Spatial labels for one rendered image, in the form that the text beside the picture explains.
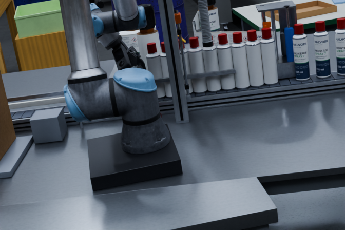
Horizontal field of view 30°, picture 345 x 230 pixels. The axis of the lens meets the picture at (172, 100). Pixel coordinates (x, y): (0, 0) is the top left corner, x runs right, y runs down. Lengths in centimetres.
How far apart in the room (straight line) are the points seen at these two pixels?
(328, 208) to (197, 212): 129
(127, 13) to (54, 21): 318
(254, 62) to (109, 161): 71
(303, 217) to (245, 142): 86
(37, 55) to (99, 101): 349
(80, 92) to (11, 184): 37
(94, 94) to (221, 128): 49
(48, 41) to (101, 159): 344
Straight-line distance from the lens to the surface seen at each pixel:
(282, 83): 236
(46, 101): 248
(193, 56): 231
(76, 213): 175
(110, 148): 198
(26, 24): 531
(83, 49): 187
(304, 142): 197
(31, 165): 213
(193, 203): 169
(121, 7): 210
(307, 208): 287
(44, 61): 534
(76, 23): 187
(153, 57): 231
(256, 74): 233
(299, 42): 232
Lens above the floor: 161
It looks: 18 degrees down
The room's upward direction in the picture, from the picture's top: 9 degrees counter-clockwise
